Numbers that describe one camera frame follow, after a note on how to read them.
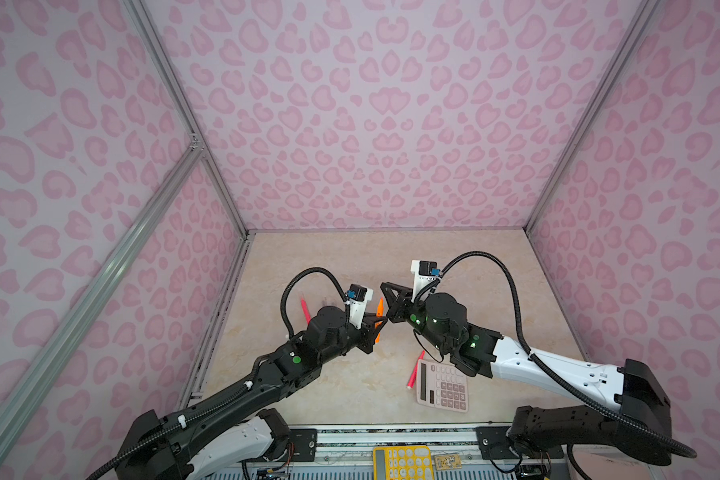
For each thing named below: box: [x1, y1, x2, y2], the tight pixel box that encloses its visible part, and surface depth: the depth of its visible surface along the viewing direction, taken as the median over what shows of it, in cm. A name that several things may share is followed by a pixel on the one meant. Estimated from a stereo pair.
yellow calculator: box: [372, 445, 433, 480], surface depth 71 cm
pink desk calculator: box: [416, 359, 468, 413], surface depth 82 cm
